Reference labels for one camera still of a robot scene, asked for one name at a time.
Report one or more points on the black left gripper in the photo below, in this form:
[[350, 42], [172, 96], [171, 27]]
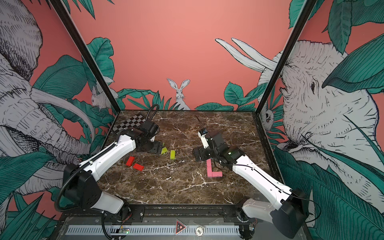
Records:
[[157, 149]]

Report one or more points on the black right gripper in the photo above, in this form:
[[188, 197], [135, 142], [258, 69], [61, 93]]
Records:
[[197, 155]]

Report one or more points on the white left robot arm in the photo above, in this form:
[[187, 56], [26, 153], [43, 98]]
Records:
[[80, 182]]

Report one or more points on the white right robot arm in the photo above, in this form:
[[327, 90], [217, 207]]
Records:
[[275, 192]]

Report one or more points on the folded black chess board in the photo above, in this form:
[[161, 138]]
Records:
[[133, 122]]

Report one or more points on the red block near button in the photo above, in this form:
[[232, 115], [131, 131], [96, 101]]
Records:
[[130, 161]]

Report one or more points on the red block front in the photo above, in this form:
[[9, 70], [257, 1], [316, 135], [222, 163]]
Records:
[[138, 167]]

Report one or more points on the red triangle warning sticker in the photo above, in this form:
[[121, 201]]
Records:
[[180, 227]]

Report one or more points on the black front rail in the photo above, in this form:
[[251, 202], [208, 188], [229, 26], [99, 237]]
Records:
[[186, 211]]

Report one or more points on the black left corner post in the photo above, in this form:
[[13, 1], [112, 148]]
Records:
[[64, 16]]

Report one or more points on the black corner post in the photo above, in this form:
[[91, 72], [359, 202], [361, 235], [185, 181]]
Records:
[[64, 16], [298, 27]]

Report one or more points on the white slotted cable duct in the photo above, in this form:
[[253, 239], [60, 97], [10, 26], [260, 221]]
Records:
[[162, 230]]

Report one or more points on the black right corner post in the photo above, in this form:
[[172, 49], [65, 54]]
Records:
[[298, 27]]

